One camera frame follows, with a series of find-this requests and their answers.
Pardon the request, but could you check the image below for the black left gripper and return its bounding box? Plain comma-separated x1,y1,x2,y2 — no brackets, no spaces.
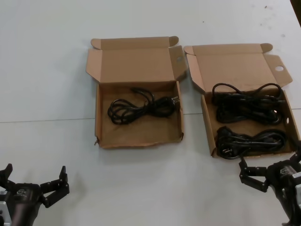
0,163,71,226

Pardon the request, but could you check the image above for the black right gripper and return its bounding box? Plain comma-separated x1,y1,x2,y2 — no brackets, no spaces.
238,152,301,226

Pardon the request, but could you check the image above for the black power cable bundle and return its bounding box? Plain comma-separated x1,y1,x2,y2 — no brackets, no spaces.
107,87,181,125
211,82,286,124
215,126,288,161

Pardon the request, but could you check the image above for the brown cardboard box with round hole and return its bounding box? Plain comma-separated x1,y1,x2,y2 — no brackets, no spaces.
183,43,301,158

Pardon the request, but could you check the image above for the empty brown cardboard box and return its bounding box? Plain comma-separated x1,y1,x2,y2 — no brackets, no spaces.
85,35,188,149

